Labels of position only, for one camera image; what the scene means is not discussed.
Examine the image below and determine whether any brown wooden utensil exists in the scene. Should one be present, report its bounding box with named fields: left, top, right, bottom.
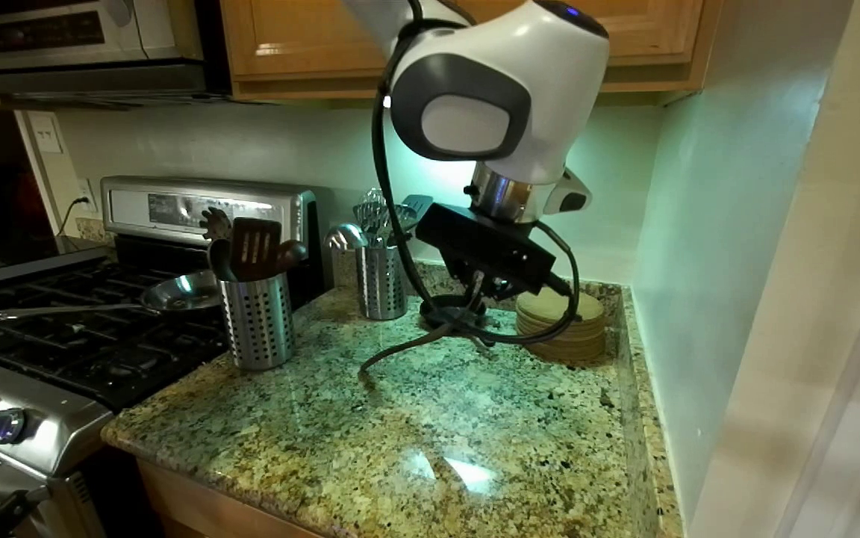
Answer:
left=276, top=243, right=306, bottom=278

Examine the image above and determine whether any black power cord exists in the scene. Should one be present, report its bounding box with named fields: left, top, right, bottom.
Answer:
left=54, top=195, right=92, bottom=246

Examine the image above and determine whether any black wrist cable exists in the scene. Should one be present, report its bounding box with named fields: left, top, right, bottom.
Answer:
left=364, top=10, right=585, bottom=352

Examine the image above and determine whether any stainless steel stove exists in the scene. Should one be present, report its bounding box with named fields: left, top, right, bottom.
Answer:
left=0, top=175, right=333, bottom=538

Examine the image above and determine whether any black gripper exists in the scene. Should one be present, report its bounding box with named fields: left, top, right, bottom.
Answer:
left=413, top=200, right=558, bottom=352

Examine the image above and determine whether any wooden wall cabinet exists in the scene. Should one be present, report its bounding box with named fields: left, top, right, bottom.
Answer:
left=216, top=0, right=724, bottom=106

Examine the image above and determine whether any perforated steel utensil holder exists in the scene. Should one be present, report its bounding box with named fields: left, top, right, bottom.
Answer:
left=219, top=273, right=298, bottom=373

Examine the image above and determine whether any stainless steel microwave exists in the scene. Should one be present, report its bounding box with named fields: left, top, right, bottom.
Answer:
left=0, top=0, right=209, bottom=106

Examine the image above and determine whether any black slotted turner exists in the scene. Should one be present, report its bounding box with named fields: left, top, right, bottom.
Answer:
left=227, top=216, right=285, bottom=285

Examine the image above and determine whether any wall outlet with plug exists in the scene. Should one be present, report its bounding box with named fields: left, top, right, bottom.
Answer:
left=74, top=176, right=101, bottom=219

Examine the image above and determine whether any plain steel utensil holder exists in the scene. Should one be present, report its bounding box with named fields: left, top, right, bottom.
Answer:
left=354, top=239, right=413, bottom=322

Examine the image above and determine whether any round wooden trivet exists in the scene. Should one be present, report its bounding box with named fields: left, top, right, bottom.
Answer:
left=510, top=285, right=615, bottom=367

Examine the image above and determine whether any white wall outlet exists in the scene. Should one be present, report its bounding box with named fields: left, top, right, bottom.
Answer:
left=24, top=109, right=70, bottom=158

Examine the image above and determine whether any wooden base cabinet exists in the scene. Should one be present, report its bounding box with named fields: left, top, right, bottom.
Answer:
left=131, top=454, right=325, bottom=538

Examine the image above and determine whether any silver stove knob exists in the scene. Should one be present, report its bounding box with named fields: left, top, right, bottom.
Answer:
left=0, top=408, right=30, bottom=450

